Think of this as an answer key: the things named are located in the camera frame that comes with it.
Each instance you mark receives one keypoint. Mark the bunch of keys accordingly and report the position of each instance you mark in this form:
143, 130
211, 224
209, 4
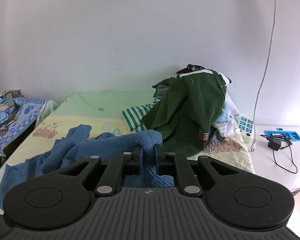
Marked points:
2, 128

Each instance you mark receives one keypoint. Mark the blue plastic tray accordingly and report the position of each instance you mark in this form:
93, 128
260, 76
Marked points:
293, 136

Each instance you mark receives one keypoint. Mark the white power strip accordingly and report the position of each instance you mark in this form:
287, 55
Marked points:
246, 127

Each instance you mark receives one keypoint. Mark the grey blue striped cloth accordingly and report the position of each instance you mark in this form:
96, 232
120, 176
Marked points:
161, 92

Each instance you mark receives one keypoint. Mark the light green pillow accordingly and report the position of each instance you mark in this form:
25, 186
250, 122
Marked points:
48, 110

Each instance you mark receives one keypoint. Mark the light blue cloth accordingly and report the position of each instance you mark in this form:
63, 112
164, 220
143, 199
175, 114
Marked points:
222, 125

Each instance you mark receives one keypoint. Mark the blue patterned cloth side table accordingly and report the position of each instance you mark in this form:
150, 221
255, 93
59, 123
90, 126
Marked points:
25, 115

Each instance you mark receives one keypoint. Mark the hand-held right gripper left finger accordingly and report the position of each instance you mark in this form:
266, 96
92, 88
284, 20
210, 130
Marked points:
140, 160

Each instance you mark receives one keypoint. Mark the small standing mirror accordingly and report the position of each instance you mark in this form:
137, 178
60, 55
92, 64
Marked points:
11, 100

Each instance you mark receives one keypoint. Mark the dark green jacket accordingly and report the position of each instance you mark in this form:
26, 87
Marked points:
185, 110

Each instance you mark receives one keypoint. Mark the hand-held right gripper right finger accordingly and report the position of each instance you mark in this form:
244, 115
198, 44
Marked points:
157, 160

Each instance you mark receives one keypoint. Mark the green white striped garment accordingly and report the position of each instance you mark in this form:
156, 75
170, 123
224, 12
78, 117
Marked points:
133, 116

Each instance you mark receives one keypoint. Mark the blue knitted sweater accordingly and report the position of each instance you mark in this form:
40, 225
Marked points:
72, 150

